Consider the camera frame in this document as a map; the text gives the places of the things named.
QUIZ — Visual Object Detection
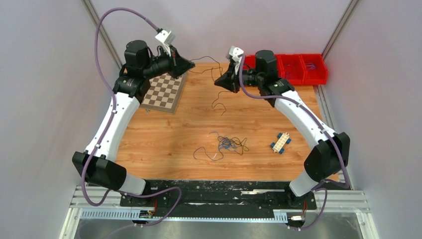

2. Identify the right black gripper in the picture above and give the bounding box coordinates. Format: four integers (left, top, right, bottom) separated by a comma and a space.
215, 61, 264, 93

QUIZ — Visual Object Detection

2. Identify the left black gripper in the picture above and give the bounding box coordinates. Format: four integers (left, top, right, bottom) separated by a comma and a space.
142, 44, 195, 80

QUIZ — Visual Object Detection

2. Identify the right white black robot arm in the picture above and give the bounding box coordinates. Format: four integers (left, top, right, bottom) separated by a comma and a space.
214, 46, 350, 208

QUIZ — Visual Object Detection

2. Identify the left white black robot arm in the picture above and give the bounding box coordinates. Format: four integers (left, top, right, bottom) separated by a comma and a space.
72, 40, 195, 206

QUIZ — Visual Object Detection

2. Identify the red bin far left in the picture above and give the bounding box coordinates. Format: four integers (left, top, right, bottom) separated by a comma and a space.
243, 55, 256, 70

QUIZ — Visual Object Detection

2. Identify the red bin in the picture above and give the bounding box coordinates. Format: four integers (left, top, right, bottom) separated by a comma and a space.
300, 54, 328, 85
243, 55, 256, 70
275, 54, 305, 86

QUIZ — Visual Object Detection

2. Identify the wooden chessboard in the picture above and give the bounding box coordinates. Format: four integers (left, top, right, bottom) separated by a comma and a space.
140, 73, 187, 114

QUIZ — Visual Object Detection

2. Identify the white blue toy block car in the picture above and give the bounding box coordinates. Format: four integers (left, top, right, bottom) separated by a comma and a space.
270, 132, 291, 154

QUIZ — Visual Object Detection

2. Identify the red bin far right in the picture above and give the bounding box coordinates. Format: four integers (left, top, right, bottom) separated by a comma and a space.
300, 54, 328, 85

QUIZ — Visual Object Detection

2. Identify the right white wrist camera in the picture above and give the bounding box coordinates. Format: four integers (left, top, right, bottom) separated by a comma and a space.
226, 46, 244, 63

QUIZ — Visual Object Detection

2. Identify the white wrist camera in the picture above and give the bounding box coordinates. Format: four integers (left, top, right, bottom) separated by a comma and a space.
226, 46, 244, 63
155, 28, 176, 56

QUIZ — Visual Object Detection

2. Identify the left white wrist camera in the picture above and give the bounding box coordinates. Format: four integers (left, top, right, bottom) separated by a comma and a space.
155, 28, 176, 56

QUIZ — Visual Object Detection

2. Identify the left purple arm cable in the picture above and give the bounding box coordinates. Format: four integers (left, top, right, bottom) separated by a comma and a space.
81, 7, 183, 228

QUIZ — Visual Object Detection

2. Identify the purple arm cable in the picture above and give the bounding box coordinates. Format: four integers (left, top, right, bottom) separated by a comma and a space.
238, 56, 351, 231
81, 7, 183, 228

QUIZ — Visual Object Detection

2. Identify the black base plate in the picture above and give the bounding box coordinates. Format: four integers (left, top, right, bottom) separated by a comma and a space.
118, 180, 317, 219

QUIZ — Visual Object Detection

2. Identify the aluminium frame rail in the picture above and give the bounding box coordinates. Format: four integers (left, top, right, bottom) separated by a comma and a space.
59, 185, 380, 239

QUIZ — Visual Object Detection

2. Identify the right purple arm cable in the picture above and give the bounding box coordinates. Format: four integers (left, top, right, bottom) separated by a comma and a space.
238, 56, 351, 231

